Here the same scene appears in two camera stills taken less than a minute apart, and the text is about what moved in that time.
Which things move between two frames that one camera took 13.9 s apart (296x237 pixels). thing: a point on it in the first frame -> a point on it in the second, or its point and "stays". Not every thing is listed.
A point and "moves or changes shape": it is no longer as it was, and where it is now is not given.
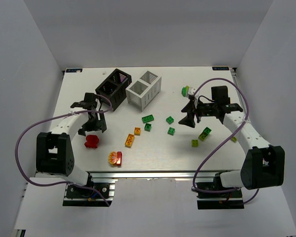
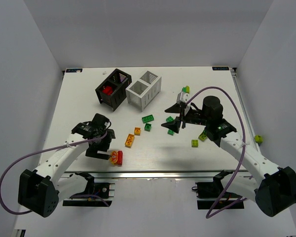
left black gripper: x=94 y=122 -> x=98 y=153
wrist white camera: x=191 y=91 -> x=183 y=97
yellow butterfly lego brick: x=112 y=157 stays
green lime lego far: x=184 y=90 stays
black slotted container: x=114 y=87 stays
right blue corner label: x=220 y=68 stays
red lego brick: x=119 y=158 -> x=114 y=157
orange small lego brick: x=137 y=131 stays
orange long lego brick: x=129 y=140 stays
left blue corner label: x=74 y=70 stays
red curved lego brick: x=92 y=141 moves or changes shape
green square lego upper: x=169 y=120 stays
